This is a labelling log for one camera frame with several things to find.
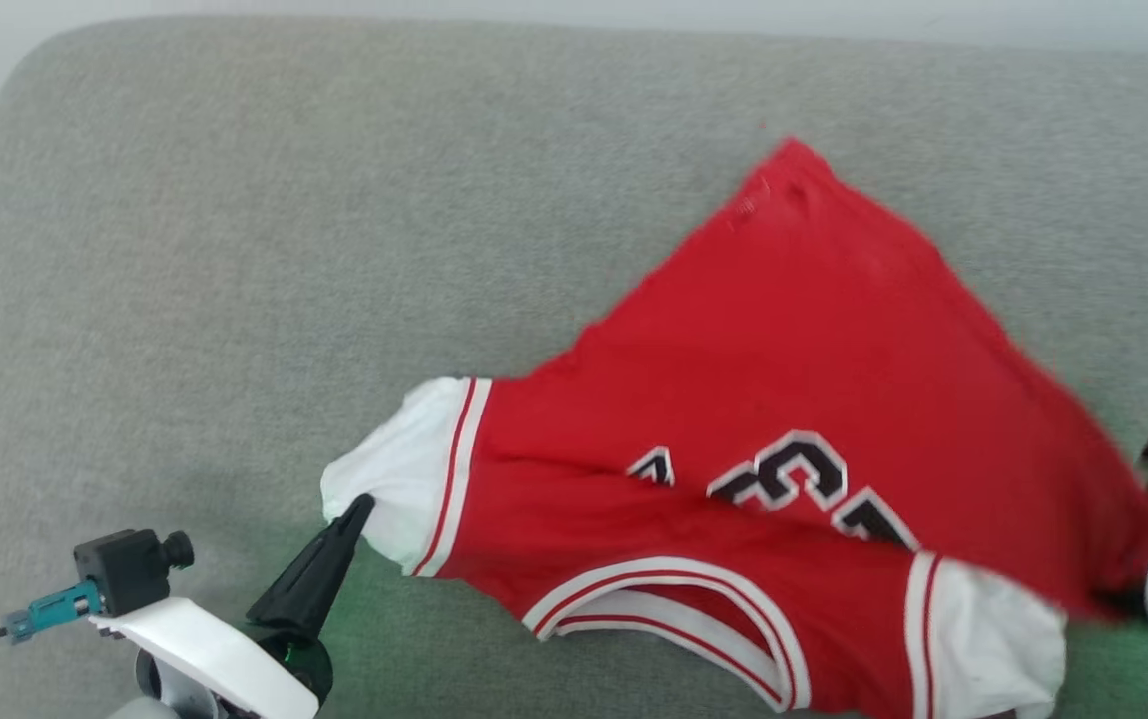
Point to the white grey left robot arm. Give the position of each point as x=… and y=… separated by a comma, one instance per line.
x=160, y=694

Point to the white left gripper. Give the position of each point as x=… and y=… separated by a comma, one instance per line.
x=215, y=654

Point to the red basketball jersey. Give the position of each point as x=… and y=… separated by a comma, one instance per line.
x=794, y=379

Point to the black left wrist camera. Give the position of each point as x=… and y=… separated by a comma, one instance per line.
x=125, y=569

